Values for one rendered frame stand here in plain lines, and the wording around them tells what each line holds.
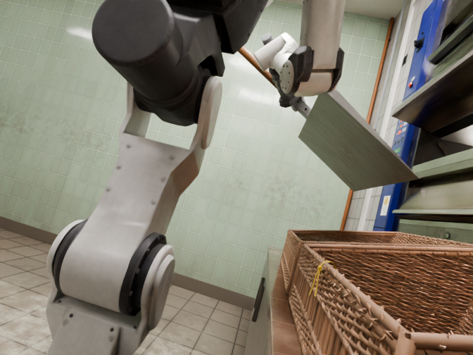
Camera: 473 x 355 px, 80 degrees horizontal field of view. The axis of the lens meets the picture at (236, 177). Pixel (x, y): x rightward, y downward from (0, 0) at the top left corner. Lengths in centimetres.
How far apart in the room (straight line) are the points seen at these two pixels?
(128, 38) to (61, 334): 48
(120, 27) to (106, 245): 32
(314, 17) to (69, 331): 76
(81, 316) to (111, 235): 16
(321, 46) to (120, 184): 51
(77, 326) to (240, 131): 204
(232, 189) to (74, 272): 191
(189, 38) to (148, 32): 7
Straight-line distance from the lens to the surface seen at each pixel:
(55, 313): 63
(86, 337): 59
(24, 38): 367
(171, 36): 42
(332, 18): 71
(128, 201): 53
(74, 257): 52
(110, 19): 46
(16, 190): 324
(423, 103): 142
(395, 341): 28
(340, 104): 86
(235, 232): 233
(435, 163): 141
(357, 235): 143
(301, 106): 112
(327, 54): 70
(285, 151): 237
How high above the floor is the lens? 79
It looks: 5 degrees up
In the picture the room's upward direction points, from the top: 15 degrees clockwise
